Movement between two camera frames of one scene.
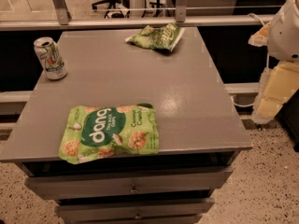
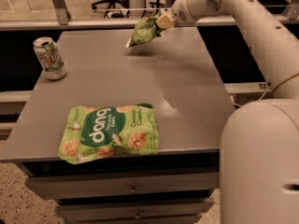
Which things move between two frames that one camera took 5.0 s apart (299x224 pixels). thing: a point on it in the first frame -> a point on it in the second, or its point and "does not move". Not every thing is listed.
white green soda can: (51, 58) does not move
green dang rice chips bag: (93, 133) does not move
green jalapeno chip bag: (166, 36) -> (145, 30)
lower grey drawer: (185, 210) does not move
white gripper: (285, 35) -> (179, 11)
